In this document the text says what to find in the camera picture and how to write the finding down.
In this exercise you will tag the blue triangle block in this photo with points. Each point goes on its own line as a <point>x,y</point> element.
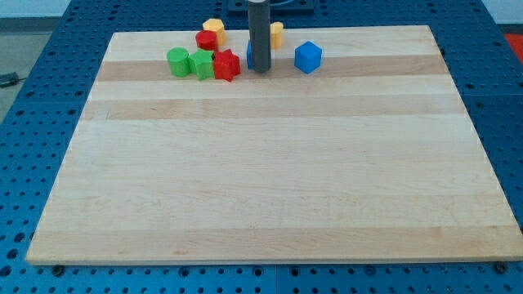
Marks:
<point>249,56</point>

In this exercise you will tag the blue cube block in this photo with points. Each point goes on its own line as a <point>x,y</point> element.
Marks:
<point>308,57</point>

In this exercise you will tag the red star block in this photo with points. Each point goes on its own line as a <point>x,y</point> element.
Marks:
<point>226,65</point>

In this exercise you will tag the green star block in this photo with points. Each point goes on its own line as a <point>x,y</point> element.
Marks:
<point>201,64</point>

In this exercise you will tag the light wooden board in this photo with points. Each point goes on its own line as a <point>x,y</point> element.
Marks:
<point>370,158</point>

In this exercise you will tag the green cylinder block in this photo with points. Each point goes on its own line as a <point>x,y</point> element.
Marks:
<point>178,60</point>

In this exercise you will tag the yellow pentagon block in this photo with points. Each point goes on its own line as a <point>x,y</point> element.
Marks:
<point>276,35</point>

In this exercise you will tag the red cylinder block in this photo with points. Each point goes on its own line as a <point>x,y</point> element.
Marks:
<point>206,40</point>

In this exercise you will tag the yellow hexagon block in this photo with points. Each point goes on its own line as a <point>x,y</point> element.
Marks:
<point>218,27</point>

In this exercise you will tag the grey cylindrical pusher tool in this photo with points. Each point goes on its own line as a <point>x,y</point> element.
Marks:
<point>259,33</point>

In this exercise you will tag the black device on floor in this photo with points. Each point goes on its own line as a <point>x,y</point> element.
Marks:
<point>9,79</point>

